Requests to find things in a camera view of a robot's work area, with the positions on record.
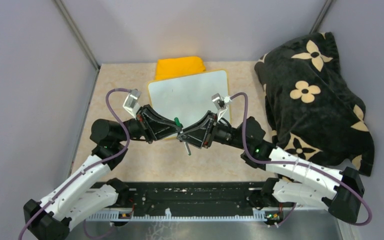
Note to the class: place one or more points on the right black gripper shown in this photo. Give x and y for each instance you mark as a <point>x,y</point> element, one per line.
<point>198,136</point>

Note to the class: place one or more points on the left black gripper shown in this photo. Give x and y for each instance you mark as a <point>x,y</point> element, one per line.
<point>146,119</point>

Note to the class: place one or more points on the green whiteboard marker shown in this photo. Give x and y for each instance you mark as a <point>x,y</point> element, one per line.
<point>178,124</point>

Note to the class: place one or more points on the yellow-framed whiteboard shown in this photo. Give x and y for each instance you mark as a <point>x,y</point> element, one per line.
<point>188,98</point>

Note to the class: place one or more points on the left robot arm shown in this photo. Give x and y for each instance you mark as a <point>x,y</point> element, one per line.
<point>58,213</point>

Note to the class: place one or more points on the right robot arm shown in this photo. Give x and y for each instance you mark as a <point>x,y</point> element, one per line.
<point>339,192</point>

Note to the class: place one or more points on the folded yellow cloth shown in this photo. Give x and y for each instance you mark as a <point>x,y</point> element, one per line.
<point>177,67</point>

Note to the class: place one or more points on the black floral blanket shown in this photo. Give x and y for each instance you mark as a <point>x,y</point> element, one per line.
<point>308,105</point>

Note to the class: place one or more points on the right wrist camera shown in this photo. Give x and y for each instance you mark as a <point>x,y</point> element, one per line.
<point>221,103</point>

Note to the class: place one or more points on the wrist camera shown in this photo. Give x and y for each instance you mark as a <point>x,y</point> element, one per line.
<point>131,102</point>
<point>221,103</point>

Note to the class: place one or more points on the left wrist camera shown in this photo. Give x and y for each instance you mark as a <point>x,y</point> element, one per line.
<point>131,102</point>

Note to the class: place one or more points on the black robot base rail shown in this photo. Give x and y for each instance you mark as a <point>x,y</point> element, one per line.
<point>195,202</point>

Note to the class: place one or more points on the left metal corner post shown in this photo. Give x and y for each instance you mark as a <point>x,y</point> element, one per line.
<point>73,28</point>

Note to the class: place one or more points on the metal corner post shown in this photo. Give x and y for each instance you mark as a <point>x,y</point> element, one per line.
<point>73,28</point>
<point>321,16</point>

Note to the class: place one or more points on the right metal corner post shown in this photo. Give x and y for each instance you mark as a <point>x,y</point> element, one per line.
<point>321,16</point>

